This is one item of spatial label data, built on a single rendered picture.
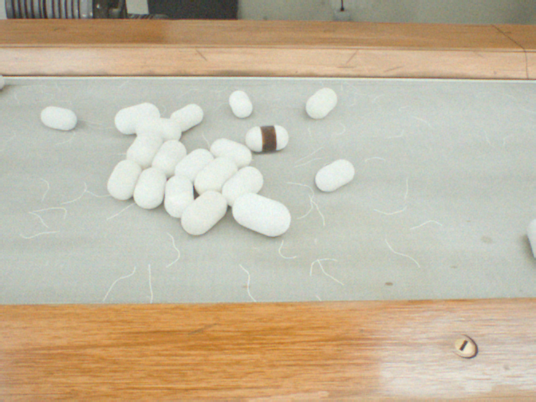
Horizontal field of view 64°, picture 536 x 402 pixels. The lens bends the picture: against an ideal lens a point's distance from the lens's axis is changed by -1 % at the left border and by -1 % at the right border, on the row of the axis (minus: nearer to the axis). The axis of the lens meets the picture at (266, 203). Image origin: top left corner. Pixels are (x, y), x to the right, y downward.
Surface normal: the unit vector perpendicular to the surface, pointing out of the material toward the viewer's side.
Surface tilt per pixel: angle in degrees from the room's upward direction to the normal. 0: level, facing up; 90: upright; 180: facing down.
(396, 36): 0
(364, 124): 0
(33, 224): 0
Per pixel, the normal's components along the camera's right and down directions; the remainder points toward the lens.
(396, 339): 0.02, -0.77
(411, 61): 0.04, -0.09
